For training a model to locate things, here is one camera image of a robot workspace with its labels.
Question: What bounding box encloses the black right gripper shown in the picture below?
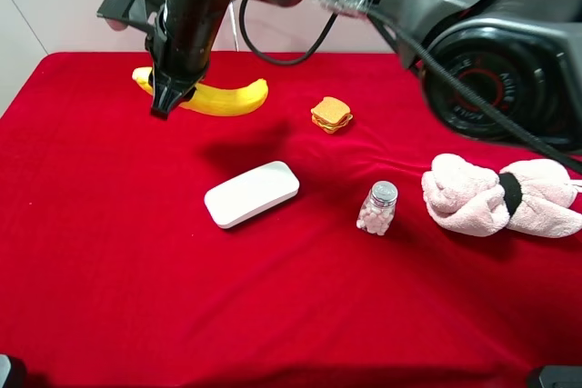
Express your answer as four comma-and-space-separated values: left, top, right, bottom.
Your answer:
150, 0, 227, 120

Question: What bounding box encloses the yellow banana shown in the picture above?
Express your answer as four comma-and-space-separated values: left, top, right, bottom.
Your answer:
151, 79, 268, 120

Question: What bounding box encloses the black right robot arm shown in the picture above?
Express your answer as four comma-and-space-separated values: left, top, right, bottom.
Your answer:
149, 0, 581, 156

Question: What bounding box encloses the toy sandwich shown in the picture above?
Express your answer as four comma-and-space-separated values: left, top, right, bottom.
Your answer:
311, 96, 353, 134

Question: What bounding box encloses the red velvet table cloth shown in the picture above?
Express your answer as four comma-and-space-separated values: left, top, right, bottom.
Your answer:
1, 52, 581, 387

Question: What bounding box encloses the glass jar with pink pills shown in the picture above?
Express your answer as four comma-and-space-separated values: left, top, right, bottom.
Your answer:
356, 181, 398, 236

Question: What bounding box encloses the pink rolled towel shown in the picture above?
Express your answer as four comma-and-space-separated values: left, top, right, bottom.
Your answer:
421, 154, 581, 238

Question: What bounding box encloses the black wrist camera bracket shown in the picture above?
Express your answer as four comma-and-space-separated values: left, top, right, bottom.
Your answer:
96, 0, 165, 34

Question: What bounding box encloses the black cable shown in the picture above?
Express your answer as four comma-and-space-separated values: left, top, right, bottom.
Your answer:
238, 0, 340, 65

